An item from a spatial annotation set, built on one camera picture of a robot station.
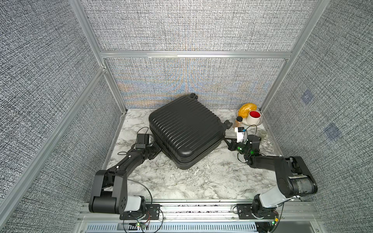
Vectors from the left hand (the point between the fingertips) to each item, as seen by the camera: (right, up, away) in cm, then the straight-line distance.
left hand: (164, 145), depth 90 cm
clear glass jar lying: (+63, +7, +4) cm, 63 cm away
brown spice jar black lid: (+50, +14, +13) cm, 54 cm away
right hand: (+38, +7, +1) cm, 39 cm away
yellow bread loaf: (+58, +24, +21) cm, 66 cm away
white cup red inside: (+62, +18, +13) cm, 66 cm away
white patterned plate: (+58, +15, +20) cm, 63 cm away
